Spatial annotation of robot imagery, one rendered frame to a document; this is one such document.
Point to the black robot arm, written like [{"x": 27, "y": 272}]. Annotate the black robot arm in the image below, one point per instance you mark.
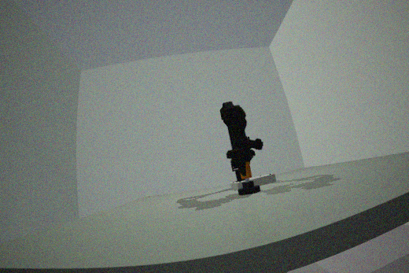
[{"x": 234, "y": 117}]

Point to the orange knob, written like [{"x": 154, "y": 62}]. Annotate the orange knob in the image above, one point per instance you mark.
[{"x": 248, "y": 171}]

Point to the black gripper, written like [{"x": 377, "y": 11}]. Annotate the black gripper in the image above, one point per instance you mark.
[{"x": 240, "y": 154}]

